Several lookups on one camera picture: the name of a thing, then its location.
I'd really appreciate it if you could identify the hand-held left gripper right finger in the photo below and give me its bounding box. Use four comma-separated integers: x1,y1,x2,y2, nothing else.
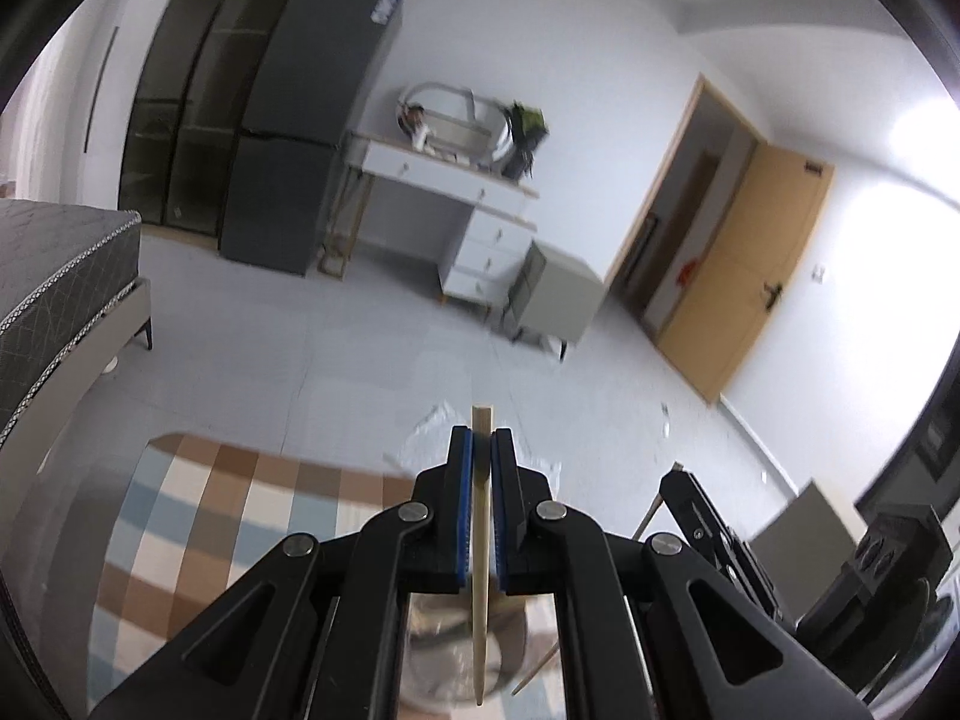
490,426,872,720

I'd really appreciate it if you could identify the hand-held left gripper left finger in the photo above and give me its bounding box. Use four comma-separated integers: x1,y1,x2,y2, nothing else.
90,424,476,720

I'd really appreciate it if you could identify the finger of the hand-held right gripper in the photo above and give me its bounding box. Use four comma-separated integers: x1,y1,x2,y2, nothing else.
658,469,786,620

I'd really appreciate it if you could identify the bamboo chopstick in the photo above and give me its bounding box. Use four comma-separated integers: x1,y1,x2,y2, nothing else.
469,404,497,707

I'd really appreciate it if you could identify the clear plastic sheet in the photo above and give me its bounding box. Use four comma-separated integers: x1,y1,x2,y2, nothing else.
382,401,560,482

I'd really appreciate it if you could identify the grey box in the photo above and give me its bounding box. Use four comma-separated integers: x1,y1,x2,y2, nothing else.
750,481,863,620

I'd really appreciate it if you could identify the dark furniture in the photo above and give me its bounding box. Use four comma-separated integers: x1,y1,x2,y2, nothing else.
855,382,960,512

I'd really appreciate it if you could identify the grey nightstand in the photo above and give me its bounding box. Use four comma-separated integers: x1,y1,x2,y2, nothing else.
499,240,605,361

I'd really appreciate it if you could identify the checkered rug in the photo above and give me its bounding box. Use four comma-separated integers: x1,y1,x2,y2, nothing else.
86,431,571,720

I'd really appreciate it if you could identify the white desk with drawers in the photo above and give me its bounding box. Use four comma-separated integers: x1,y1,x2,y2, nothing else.
319,131,541,308

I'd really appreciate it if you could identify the wooden door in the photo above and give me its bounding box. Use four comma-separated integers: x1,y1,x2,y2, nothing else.
658,142,836,402

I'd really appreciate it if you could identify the potted green plant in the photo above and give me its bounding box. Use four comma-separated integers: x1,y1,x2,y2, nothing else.
501,100,552,181

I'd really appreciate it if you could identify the dark grey fridge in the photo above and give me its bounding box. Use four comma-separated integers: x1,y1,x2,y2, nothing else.
217,0,410,277

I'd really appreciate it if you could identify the oval mirror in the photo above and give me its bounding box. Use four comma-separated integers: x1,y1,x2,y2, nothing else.
396,81,518,166

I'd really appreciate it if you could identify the grey quilted bed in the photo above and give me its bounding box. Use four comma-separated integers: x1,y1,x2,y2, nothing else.
0,199,155,481

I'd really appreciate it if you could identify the dark glass cabinet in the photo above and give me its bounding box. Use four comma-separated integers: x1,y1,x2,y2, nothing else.
118,0,316,230

